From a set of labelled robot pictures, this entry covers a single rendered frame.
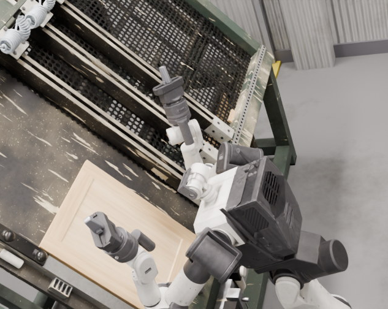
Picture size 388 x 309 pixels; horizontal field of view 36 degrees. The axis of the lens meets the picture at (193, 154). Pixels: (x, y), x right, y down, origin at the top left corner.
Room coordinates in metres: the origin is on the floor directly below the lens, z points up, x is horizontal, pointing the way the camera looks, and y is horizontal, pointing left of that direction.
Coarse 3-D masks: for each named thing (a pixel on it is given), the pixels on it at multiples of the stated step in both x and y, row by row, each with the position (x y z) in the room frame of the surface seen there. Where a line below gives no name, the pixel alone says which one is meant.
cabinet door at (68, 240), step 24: (96, 168) 1.91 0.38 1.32; (72, 192) 1.78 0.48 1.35; (96, 192) 1.82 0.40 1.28; (120, 192) 1.85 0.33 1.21; (72, 216) 1.69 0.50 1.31; (120, 216) 1.75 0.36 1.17; (144, 216) 1.78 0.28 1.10; (168, 216) 1.82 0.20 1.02; (48, 240) 1.58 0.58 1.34; (72, 240) 1.61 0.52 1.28; (168, 240) 1.72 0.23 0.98; (192, 240) 1.75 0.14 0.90; (72, 264) 1.52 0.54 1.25; (96, 264) 1.55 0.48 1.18; (120, 264) 1.57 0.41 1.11; (168, 264) 1.62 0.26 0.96; (120, 288) 1.49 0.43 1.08
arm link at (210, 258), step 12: (204, 240) 1.27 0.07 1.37; (204, 252) 1.24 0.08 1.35; (216, 252) 1.23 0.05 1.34; (228, 252) 1.24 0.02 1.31; (192, 264) 1.25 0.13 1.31; (204, 264) 1.22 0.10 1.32; (216, 264) 1.20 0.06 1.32; (228, 264) 1.20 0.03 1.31; (192, 276) 1.23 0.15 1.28; (204, 276) 1.22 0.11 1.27; (216, 276) 1.19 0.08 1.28
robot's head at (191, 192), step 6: (186, 174) 1.49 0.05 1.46; (186, 180) 1.46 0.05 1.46; (180, 186) 1.45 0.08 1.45; (186, 186) 1.44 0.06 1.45; (192, 186) 1.44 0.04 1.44; (180, 192) 1.45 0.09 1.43; (186, 192) 1.44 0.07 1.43; (192, 192) 1.43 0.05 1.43; (198, 192) 1.43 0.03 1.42; (192, 198) 1.43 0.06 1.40; (198, 198) 1.44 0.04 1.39
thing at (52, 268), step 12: (12, 252) 1.51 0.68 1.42; (36, 264) 1.48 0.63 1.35; (48, 264) 1.48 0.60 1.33; (60, 264) 1.50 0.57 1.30; (48, 276) 1.47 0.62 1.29; (60, 276) 1.46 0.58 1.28; (72, 276) 1.47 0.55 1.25; (72, 288) 1.44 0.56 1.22; (84, 288) 1.44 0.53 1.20; (96, 288) 1.45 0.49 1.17; (96, 300) 1.41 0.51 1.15; (108, 300) 1.42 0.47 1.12; (120, 300) 1.43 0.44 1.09
